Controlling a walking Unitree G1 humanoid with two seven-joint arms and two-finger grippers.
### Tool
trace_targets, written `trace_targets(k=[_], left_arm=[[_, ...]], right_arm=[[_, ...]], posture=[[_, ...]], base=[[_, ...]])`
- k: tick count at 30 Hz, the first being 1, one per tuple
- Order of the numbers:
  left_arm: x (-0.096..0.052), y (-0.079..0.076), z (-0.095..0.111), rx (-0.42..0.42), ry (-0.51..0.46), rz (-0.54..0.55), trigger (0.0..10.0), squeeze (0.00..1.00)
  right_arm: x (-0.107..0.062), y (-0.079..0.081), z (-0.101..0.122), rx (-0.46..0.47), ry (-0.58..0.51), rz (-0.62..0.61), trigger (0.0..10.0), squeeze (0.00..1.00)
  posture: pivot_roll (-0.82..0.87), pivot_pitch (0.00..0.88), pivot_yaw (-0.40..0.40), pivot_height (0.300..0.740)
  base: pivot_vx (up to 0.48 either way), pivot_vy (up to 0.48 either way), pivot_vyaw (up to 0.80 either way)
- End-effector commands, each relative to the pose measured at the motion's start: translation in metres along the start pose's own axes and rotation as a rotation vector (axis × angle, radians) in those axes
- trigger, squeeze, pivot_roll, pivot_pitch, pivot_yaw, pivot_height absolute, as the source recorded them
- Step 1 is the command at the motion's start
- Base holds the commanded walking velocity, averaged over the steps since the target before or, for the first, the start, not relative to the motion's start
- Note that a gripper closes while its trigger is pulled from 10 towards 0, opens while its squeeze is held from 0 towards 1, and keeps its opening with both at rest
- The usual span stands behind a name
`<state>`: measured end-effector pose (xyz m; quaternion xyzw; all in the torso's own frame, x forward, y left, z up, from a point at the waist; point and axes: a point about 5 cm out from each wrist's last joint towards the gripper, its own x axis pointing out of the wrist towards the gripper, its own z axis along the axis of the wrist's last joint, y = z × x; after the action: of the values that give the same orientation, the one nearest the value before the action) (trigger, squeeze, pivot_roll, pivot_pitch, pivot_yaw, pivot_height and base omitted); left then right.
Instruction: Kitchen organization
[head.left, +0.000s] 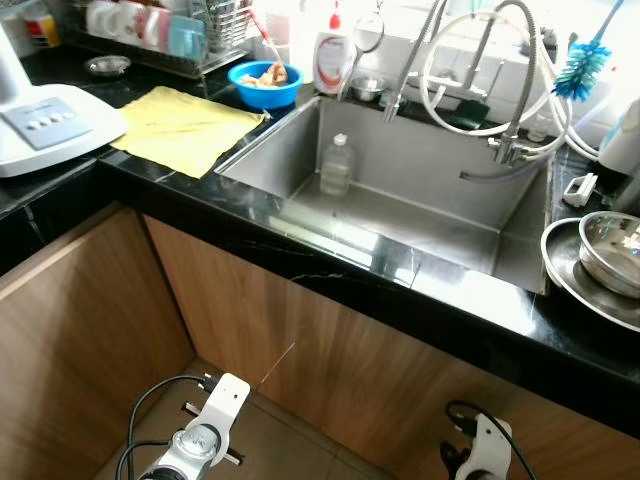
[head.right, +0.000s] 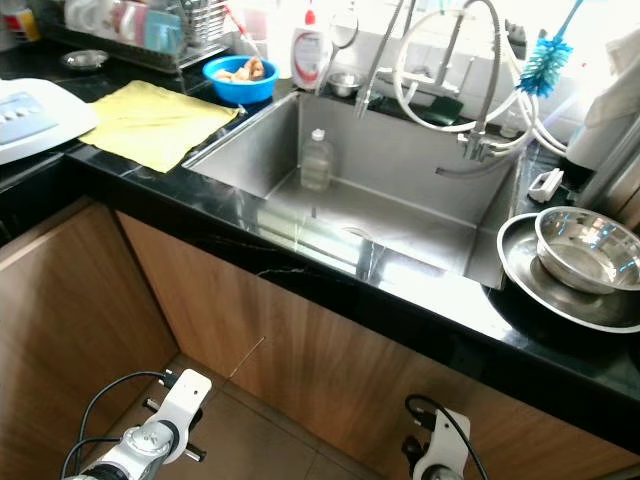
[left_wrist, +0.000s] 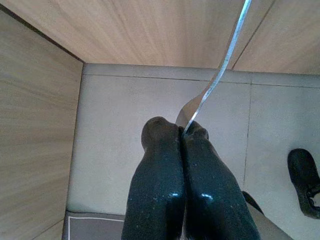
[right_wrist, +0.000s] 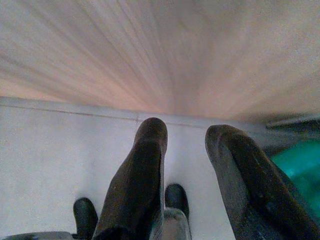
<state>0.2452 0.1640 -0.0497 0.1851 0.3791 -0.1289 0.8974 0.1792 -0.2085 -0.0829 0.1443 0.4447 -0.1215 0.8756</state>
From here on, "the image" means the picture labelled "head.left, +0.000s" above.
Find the stainless steel kitchen sink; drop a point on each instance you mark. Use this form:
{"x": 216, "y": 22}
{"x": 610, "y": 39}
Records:
{"x": 420, "y": 190}

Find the steel spring kitchen faucet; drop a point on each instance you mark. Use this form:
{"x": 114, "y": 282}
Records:
{"x": 515, "y": 150}

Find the large stainless steel plate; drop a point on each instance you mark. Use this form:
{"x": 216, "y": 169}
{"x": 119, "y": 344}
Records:
{"x": 570, "y": 282}

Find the stainless steel mixing bowl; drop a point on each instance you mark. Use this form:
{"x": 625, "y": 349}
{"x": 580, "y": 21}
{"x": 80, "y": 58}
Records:
{"x": 612, "y": 255}

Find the small white plastic holder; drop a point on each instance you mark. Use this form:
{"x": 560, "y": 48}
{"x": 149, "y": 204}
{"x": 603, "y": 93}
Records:
{"x": 580, "y": 190}

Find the clear plastic bottle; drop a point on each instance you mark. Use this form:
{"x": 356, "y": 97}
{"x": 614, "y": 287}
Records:
{"x": 336, "y": 170}

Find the dark green sponge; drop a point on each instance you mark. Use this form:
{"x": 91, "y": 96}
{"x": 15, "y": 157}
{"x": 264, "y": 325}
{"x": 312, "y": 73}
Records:
{"x": 465, "y": 113}

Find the white container blue label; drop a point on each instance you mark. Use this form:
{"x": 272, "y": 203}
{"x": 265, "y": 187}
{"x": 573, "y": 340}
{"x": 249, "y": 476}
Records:
{"x": 622, "y": 145}

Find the small stainless steel bowl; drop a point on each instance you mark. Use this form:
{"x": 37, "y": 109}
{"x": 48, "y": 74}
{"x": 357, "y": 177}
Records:
{"x": 368, "y": 88}

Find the blue bottle brush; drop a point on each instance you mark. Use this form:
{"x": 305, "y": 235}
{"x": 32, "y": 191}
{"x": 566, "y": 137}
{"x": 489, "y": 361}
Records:
{"x": 580, "y": 70}

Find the blue plastic bowl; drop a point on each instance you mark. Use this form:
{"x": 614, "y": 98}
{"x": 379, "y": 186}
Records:
{"x": 265, "y": 97}

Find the white dish soap pump bottle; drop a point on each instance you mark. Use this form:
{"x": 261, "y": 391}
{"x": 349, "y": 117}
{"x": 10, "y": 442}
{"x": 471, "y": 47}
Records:
{"x": 332, "y": 65}

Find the yellow dish cloth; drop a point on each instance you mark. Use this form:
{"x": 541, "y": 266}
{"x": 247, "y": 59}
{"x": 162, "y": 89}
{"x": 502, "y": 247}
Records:
{"x": 185, "y": 130}

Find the beige food pieces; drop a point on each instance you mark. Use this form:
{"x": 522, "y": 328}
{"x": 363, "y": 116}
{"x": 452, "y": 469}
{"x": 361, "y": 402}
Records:
{"x": 270, "y": 74}

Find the light blue cup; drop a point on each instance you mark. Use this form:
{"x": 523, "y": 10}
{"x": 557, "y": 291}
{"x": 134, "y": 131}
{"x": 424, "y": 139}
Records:
{"x": 187, "y": 38}

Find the white appliance base with buttons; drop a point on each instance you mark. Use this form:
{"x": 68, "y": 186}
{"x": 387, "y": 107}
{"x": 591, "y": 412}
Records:
{"x": 60, "y": 140}

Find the pink cup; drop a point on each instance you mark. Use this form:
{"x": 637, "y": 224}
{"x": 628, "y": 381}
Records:
{"x": 159, "y": 30}

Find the small flat steel dish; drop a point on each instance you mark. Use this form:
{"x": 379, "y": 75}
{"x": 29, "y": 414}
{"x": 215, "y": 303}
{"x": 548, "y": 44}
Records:
{"x": 108, "y": 66}

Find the white ceramic mug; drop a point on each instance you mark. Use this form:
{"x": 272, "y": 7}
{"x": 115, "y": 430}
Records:
{"x": 134, "y": 25}
{"x": 103, "y": 18}

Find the red yellow condiment jar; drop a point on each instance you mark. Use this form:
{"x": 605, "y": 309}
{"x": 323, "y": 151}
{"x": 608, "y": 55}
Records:
{"x": 40, "y": 28}

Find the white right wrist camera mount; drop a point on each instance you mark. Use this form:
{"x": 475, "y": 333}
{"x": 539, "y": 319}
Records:
{"x": 490, "y": 450}

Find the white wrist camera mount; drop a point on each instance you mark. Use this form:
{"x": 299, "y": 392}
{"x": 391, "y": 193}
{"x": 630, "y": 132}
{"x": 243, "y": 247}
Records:
{"x": 490, "y": 450}
{"x": 228, "y": 400}

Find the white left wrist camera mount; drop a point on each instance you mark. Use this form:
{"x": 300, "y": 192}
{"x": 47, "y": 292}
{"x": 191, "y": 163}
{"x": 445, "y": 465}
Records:
{"x": 228, "y": 400}

